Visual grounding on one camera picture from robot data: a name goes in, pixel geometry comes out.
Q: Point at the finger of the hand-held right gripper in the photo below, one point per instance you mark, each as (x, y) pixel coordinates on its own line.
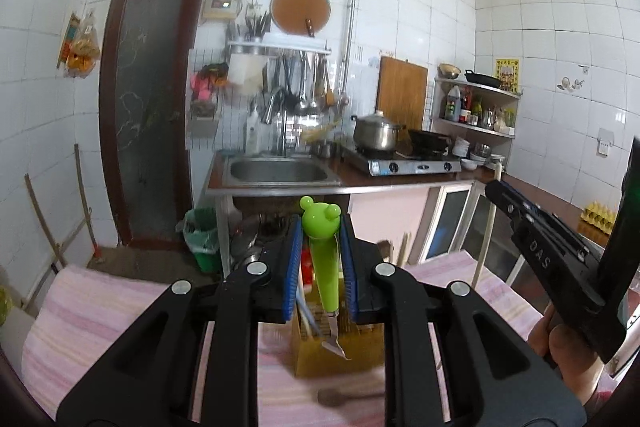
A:
(560, 227)
(545, 257)

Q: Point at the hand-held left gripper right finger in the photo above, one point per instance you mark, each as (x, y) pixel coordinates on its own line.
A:
(348, 272)

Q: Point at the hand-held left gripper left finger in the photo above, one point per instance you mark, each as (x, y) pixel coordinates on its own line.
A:
(295, 272)

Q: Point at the wooden chopstick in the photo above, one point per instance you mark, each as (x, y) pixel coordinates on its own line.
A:
(406, 249)

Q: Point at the yellow perforated utensil holder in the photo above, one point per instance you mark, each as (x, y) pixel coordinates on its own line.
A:
(310, 357)

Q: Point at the person's right hand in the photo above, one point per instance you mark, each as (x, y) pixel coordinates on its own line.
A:
(572, 357)

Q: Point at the yellow egg carton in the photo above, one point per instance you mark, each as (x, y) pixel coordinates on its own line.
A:
(600, 216)

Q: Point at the white plastic utensil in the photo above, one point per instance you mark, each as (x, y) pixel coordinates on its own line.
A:
(307, 312)

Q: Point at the kitchen counter cabinet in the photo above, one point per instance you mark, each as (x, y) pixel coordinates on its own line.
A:
(385, 202)

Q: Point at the green trash bin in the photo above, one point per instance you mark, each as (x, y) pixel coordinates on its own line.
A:
(202, 239)

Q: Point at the steel sink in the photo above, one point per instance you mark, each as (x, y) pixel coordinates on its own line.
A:
(280, 171)

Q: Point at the steel gas stove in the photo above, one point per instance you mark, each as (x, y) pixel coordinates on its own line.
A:
(405, 166)

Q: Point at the stack of white bowls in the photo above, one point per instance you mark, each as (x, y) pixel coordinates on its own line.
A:
(461, 149)

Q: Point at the white corner shelf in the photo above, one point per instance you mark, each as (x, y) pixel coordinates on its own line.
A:
(475, 129)

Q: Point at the steel cooking pot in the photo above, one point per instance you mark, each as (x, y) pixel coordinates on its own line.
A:
(375, 132)

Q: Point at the white soap bottle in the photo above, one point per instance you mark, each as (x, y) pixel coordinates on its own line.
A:
(252, 132)

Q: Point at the black wok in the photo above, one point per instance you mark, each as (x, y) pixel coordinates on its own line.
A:
(429, 142)

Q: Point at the large oil bottle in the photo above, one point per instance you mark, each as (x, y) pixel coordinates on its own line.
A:
(452, 106)

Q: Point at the chrome faucet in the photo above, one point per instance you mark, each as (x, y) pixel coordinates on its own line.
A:
(275, 107)

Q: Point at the black frying pan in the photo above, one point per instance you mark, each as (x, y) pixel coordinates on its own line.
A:
(482, 79)

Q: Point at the rectangular wooden cutting board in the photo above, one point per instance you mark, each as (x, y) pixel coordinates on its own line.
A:
(402, 92)

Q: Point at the row of hanging ladles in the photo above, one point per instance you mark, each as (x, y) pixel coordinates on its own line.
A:
(305, 82)

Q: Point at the metal bowl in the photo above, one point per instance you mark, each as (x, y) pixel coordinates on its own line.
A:
(449, 71)

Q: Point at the pink striped tablecloth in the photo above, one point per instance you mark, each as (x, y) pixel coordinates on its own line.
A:
(100, 307)

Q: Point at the white hanging cloth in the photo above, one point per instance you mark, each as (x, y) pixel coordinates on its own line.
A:
(245, 74)

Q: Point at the brown frosted glass door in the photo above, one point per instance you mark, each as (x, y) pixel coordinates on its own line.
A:
(150, 107)

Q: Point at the leaning wooden stick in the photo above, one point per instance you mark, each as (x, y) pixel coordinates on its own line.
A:
(42, 217)
(82, 197)

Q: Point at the steel chopstick cup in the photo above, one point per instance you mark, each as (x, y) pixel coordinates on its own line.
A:
(250, 32)

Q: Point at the round wooden cutting board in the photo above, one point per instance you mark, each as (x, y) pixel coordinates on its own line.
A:
(300, 7)

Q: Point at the hanging plastic bag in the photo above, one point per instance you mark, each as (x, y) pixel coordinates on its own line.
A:
(80, 49)

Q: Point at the white wall socket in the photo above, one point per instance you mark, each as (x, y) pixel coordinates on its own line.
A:
(605, 143)

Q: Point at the decorative wall hook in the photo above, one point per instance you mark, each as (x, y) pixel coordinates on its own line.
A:
(571, 78)

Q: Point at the yellow wall poster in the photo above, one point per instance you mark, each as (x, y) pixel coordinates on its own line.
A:
(507, 76)

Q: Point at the white wall rack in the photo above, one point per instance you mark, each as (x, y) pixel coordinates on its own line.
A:
(280, 48)

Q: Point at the wall control box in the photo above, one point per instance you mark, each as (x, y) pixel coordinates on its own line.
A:
(220, 8)

